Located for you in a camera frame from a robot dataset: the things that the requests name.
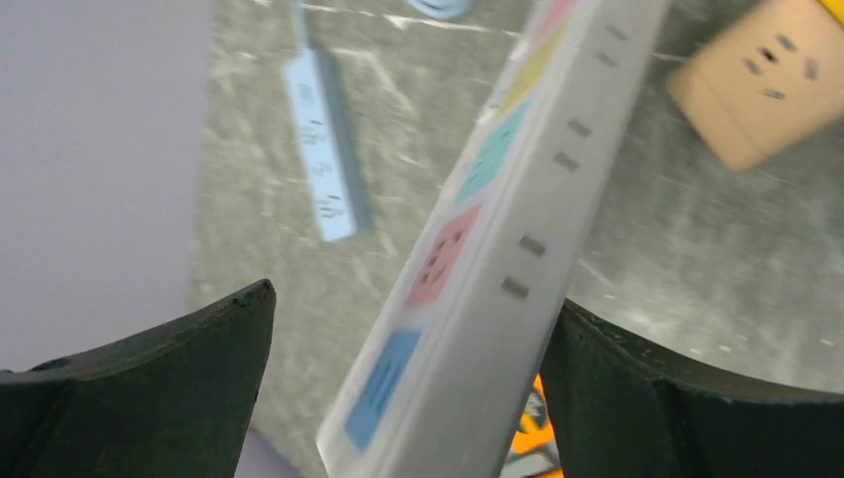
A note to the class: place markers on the orange cube adapter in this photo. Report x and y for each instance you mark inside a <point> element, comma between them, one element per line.
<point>768,81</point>

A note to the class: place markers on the white power strip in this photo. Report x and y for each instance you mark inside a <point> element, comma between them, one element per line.
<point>440,384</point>

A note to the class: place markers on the light blue power strip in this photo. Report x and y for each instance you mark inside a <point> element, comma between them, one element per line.
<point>326,149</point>

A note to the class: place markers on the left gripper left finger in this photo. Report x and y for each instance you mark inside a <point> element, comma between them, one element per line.
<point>175,400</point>

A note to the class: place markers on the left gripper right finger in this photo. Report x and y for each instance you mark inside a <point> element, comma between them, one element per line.
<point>622,406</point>

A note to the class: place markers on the grey tool case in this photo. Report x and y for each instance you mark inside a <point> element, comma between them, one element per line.
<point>533,451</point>

